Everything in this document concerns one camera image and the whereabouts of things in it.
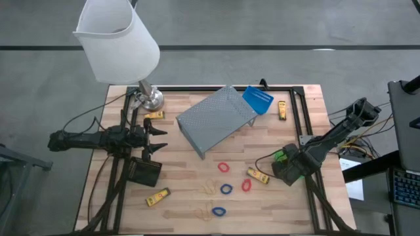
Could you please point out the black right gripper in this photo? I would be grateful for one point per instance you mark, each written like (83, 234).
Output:
(292, 167)

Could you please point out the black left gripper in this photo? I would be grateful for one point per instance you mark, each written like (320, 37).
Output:
(138, 137)

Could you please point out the yellow crayon box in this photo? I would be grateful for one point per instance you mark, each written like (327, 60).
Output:
(158, 197)
(154, 115)
(282, 110)
(258, 175)

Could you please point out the red coil wristband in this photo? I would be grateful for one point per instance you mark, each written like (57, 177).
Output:
(243, 185)
(218, 167)

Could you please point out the tan rubber band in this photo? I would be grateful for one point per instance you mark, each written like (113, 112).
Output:
(207, 188)
(203, 214)

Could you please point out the blue coil wristband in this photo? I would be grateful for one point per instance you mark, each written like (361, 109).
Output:
(221, 189)
(213, 211)

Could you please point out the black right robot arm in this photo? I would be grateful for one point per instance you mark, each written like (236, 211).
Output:
(341, 129)

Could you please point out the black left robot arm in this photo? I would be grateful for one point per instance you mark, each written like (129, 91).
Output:
(82, 139)

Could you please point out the grey desk top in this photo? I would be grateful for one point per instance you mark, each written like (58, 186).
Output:
(405, 124)

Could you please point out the green plastic basket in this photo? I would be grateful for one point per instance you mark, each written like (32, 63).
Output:
(279, 155)

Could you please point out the black plastic basket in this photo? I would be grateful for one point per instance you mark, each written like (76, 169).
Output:
(144, 172)

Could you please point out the silver lamp base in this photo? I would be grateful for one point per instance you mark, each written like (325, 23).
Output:
(152, 100)

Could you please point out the grey perforated metal shelf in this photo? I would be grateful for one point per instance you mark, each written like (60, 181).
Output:
(216, 118)

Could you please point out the white paper sheet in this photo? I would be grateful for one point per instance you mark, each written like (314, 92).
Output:
(356, 190)

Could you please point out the blue plastic basket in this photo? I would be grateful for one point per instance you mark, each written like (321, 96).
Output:
(259, 100)

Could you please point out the black clamp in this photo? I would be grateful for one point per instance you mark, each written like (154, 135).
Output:
(263, 83)

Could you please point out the backlit black keyboard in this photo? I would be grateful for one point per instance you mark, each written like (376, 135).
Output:
(407, 188)

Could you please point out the grey metal cart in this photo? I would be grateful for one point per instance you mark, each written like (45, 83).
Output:
(23, 161)

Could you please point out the black aluminium table frame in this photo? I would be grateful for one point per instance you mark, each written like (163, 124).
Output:
(197, 88)

